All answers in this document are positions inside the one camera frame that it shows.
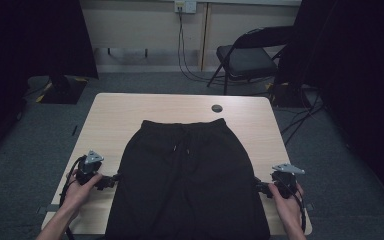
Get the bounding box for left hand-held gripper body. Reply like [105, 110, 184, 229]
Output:
[74, 149, 106, 187]

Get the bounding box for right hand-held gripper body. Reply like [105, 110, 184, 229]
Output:
[269, 162, 306, 200]

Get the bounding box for black pants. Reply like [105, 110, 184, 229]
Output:
[104, 117, 271, 240]

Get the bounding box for person's right hand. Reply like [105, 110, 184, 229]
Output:
[267, 182, 305, 231]

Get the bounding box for person's left hand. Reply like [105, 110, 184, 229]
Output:
[60, 169, 104, 215]

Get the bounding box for black stand base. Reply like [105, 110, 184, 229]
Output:
[39, 74, 90, 105]
[267, 81, 312, 109]

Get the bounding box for black folding chair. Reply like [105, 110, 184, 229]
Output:
[207, 25, 295, 96]

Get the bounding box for black curtain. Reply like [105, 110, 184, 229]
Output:
[0, 0, 100, 168]
[275, 0, 384, 214]

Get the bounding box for left hand-held gripper cable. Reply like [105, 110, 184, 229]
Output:
[58, 154, 88, 240]

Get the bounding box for hand-held gripper cable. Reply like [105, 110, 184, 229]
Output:
[58, 154, 88, 240]
[273, 174, 308, 234]

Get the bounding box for right hand-held gripper cable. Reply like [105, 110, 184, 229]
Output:
[273, 174, 308, 234]

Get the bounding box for black floor cables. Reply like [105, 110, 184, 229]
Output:
[279, 89, 326, 146]

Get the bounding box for black wall socket cable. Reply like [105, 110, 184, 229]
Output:
[177, 11, 228, 84]

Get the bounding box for white wall socket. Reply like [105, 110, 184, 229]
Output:
[174, 0, 198, 15]

